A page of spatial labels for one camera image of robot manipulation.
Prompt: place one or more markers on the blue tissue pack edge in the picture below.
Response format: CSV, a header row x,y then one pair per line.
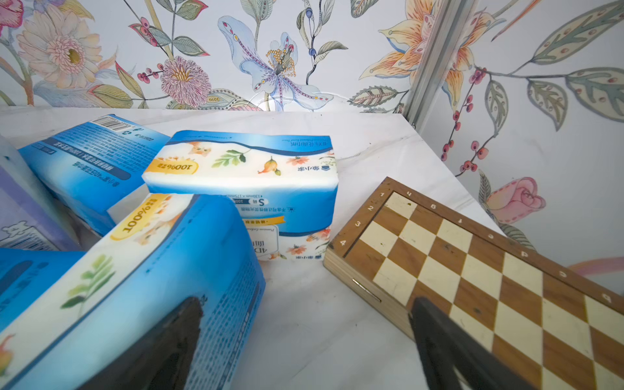
x,y
26,275

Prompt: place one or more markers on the wooden chess board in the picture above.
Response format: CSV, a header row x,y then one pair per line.
x,y
555,328

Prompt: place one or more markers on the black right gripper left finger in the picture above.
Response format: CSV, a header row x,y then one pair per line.
x,y
161,359

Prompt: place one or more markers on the blue barcode tissue pack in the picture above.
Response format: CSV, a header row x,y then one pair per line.
x,y
95,169

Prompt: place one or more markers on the blue white floral tissue pack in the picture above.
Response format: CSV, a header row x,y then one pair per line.
x,y
284,186

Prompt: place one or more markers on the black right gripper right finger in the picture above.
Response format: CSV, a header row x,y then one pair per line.
x,y
449,354

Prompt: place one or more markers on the purple tissue pack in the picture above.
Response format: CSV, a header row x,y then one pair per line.
x,y
31,219

